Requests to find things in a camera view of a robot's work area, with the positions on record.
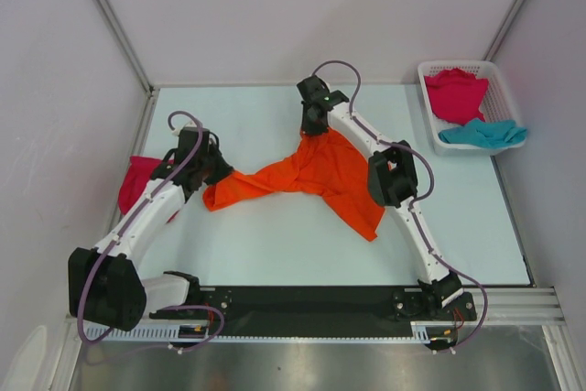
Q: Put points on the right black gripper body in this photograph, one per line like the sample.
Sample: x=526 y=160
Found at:
x=309 y=125

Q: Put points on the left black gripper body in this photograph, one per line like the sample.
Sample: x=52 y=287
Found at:
x=200 y=166

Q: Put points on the orange t shirt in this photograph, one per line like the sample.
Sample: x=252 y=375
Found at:
x=327 y=166

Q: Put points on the white plastic basket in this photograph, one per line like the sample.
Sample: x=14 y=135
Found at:
x=498 y=104

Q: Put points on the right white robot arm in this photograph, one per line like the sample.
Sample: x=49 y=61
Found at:
x=392 y=183

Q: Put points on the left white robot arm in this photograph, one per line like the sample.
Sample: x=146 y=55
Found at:
x=104 y=284

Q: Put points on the folded crimson t shirt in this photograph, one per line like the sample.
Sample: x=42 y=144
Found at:
x=135 y=181

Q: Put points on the crimson t shirt in basket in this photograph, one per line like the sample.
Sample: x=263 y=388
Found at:
x=455 y=95

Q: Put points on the teal t shirt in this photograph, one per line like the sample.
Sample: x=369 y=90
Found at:
x=477 y=133

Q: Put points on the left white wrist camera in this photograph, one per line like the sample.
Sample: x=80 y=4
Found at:
x=189 y=125

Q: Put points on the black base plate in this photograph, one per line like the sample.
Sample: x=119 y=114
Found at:
x=331 y=311

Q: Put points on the aluminium frame rail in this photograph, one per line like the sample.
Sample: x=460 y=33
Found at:
x=495 y=307

